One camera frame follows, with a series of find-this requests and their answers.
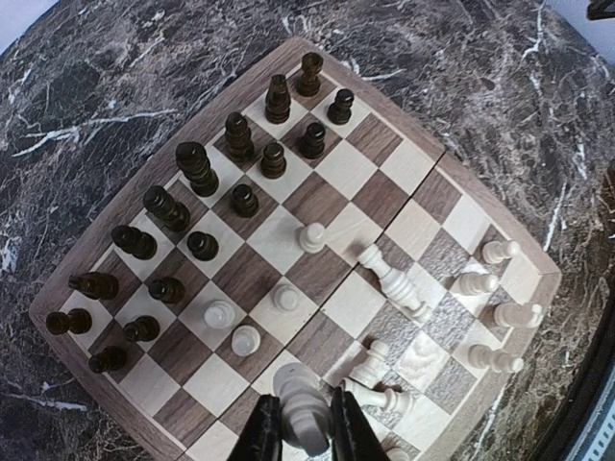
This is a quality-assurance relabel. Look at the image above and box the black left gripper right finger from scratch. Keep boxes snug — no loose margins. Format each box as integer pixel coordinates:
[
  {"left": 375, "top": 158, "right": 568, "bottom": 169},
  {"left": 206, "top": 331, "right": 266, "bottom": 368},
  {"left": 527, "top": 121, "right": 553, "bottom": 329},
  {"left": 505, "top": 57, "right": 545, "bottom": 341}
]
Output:
[{"left": 331, "top": 386, "right": 389, "bottom": 461}]

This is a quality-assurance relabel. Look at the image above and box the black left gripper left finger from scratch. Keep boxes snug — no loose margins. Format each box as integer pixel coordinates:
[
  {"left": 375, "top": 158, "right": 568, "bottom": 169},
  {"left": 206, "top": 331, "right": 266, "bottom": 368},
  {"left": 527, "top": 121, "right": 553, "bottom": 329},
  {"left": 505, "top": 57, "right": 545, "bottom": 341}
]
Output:
[{"left": 229, "top": 395, "right": 283, "bottom": 461}]

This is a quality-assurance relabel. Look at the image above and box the white chess king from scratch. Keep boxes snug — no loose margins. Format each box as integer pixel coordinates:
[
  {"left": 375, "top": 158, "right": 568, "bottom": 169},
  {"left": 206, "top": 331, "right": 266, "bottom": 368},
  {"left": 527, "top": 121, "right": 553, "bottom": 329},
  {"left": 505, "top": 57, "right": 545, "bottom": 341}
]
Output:
[{"left": 273, "top": 362, "right": 332, "bottom": 457}]

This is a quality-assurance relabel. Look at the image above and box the white chess rook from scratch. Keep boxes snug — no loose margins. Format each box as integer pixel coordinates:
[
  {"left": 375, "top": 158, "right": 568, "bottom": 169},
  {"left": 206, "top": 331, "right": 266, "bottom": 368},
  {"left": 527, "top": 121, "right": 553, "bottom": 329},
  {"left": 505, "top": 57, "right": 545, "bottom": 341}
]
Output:
[{"left": 349, "top": 340, "right": 389, "bottom": 389}]

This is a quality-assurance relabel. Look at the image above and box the white chess bishop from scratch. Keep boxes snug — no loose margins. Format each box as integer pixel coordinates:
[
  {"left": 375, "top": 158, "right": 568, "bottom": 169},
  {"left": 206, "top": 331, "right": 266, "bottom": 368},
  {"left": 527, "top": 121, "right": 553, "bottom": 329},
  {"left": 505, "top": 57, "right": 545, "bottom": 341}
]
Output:
[
  {"left": 494, "top": 303, "right": 544, "bottom": 328},
  {"left": 468, "top": 344, "right": 525, "bottom": 374}
]

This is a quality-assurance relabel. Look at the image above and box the white chess pawn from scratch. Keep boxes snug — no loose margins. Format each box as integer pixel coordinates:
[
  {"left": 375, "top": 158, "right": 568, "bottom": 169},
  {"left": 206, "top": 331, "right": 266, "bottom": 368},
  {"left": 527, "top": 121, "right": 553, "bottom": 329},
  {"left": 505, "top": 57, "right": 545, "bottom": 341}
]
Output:
[
  {"left": 481, "top": 240, "right": 520, "bottom": 264},
  {"left": 457, "top": 272, "right": 499, "bottom": 296}
]

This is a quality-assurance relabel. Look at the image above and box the wooden chess board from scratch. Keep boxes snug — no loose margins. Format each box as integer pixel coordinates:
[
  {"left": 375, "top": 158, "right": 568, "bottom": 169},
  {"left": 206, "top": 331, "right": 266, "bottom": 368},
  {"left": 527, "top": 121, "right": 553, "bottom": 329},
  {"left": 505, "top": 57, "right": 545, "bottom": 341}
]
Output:
[{"left": 29, "top": 37, "right": 561, "bottom": 460}]

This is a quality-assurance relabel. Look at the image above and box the black chess rook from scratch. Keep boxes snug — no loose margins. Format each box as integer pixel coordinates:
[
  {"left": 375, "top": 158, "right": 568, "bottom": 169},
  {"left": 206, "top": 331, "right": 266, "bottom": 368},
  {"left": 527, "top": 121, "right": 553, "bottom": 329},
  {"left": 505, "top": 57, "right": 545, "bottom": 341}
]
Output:
[
  {"left": 46, "top": 308, "right": 92, "bottom": 335},
  {"left": 296, "top": 52, "right": 324, "bottom": 97}
]

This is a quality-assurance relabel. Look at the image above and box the black chess queen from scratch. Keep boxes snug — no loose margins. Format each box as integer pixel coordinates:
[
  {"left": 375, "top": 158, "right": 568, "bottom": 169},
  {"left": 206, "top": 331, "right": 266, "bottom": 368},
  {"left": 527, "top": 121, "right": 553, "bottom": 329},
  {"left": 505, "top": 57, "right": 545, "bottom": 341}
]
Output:
[{"left": 142, "top": 185, "right": 190, "bottom": 232}]

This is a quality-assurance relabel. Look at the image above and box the black chess king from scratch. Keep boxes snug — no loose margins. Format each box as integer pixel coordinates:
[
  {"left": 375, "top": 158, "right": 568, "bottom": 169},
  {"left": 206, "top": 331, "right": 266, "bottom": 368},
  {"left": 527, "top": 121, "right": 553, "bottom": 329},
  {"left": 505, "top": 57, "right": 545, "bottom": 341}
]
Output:
[{"left": 175, "top": 141, "right": 219, "bottom": 197}]

